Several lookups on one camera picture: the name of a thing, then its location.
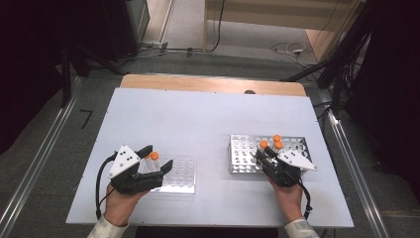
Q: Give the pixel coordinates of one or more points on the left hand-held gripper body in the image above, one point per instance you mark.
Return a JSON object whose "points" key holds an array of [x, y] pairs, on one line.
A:
{"points": [[127, 172]]}

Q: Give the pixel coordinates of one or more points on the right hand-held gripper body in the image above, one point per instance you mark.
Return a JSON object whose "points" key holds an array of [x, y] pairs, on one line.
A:
{"points": [[284, 172]]}

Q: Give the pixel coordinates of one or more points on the orange-capped clear test tube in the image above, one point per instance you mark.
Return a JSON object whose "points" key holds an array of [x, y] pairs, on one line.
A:
{"points": [[147, 164], [279, 145], [263, 144], [277, 138], [154, 156]]}

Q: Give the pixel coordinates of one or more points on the perforated metal tube rack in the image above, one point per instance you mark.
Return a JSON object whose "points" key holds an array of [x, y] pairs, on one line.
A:
{"points": [[244, 155]]}

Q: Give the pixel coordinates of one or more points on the clear acrylic tube rack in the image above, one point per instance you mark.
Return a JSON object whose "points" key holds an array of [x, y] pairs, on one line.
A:
{"points": [[183, 175]]}

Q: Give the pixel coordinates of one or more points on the person's right hand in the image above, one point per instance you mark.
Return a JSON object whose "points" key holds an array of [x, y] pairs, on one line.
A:
{"points": [[290, 201]]}

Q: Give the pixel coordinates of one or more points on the person's left hand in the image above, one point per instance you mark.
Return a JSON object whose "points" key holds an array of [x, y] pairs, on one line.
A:
{"points": [[119, 206]]}

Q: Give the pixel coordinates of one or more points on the dark round grommet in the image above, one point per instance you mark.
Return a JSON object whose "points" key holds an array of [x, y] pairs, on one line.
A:
{"points": [[249, 92]]}

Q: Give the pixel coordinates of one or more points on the black metal stand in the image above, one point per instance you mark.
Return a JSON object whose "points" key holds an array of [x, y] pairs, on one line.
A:
{"points": [[66, 76]]}

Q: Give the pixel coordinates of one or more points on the grey cabinet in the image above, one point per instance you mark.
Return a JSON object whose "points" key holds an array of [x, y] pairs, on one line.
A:
{"points": [[140, 16]]}

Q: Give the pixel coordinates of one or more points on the black curtain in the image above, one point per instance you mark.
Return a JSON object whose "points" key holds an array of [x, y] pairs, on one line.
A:
{"points": [[396, 82], [26, 49]]}

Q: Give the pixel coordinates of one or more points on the aluminium floor rail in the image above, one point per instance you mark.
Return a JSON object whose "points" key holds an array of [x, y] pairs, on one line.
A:
{"points": [[355, 165], [38, 155]]}

